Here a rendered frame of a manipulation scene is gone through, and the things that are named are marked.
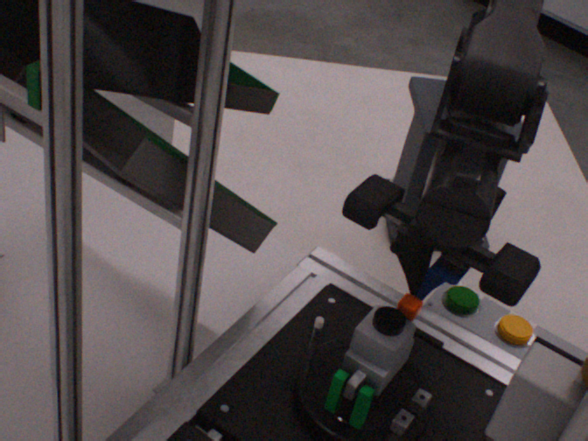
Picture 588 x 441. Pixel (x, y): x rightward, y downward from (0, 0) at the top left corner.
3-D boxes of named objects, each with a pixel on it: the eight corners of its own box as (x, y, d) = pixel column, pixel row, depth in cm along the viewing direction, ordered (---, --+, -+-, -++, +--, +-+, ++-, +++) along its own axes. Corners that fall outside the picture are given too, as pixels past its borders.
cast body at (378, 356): (370, 337, 87) (386, 287, 82) (408, 359, 85) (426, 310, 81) (327, 386, 81) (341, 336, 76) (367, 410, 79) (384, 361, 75)
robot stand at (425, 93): (467, 194, 137) (507, 87, 124) (487, 256, 126) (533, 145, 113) (379, 185, 135) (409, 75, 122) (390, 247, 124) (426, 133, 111)
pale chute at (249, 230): (180, 195, 105) (202, 165, 105) (255, 255, 99) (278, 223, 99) (33, 105, 80) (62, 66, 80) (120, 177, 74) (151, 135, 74)
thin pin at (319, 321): (304, 373, 86) (318, 314, 81) (310, 377, 86) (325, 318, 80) (299, 377, 86) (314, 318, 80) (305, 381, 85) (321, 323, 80)
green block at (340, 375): (330, 401, 84) (339, 367, 81) (339, 407, 84) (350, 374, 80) (323, 408, 83) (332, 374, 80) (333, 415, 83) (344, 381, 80)
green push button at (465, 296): (451, 291, 105) (456, 279, 103) (480, 307, 103) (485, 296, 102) (437, 309, 102) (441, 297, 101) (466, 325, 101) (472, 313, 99)
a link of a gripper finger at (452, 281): (456, 283, 79) (481, 252, 83) (421, 265, 80) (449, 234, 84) (436, 335, 83) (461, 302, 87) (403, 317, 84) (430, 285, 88)
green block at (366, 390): (353, 416, 83) (365, 382, 80) (364, 422, 83) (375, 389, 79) (347, 423, 82) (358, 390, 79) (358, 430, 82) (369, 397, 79)
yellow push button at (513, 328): (502, 319, 102) (507, 308, 101) (533, 336, 101) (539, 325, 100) (489, 338, 100) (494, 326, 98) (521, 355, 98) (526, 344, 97)
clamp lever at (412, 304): (389, 342, 90) (407, 290, 85) (406, 352, 89) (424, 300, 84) (373, 361, 87) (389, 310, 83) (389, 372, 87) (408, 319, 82)
